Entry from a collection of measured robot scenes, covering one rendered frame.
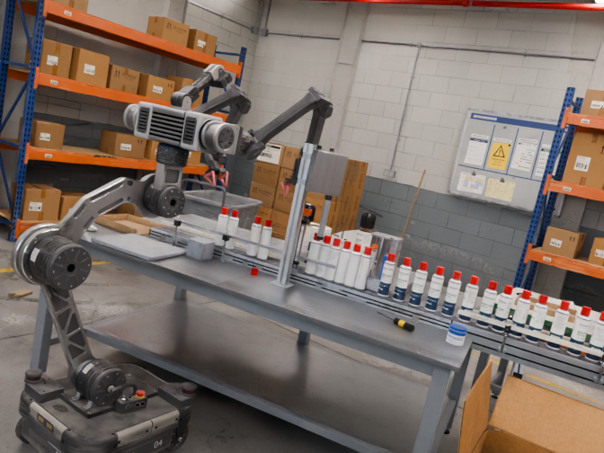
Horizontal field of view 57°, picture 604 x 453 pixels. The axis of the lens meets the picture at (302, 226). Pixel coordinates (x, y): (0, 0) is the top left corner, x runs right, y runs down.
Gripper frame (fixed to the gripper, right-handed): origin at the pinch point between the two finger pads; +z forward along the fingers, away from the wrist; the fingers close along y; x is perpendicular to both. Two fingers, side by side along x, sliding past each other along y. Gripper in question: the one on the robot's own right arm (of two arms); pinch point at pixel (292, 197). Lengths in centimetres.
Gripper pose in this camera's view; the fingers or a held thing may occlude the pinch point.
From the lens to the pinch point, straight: 283.7
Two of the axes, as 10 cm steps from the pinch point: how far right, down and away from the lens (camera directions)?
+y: -8.0, -2.6, 5.5
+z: -2.1, 9.6, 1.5
